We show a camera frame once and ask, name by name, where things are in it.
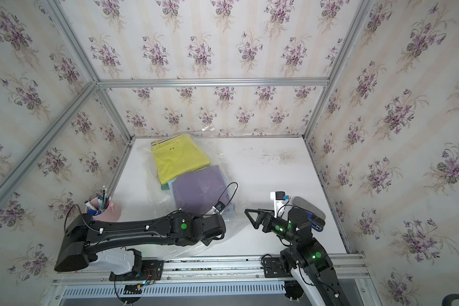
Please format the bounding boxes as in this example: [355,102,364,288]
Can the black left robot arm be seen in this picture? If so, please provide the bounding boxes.
[54,210,226,272]

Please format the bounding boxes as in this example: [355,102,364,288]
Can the purple trousers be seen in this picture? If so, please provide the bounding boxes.
[171,165,232,215]

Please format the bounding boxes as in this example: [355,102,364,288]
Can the blue stapler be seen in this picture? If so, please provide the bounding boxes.
[307,212,326,232]

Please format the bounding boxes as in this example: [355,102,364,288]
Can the clear plastic vacuum bag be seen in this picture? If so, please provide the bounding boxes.
[136,133,247,260]

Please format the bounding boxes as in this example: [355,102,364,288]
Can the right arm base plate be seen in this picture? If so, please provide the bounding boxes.
[260,254,293,279]

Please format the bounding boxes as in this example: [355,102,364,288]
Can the yellow-green folded trousers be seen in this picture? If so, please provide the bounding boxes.
[150,134,211,185]

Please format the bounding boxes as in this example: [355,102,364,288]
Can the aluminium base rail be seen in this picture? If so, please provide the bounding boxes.
[40,254,381,305]

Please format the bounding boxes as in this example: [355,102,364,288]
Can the pink pen cup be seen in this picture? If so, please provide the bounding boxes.
[84,186,122,223]

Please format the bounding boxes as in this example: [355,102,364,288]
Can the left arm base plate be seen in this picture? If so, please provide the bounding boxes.
[109,260,164,282]

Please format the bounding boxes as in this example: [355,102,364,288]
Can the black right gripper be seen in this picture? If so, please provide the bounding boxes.
[247,207,302,248]

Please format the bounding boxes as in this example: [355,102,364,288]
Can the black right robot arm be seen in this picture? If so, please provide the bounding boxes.
[245,207,351,305]

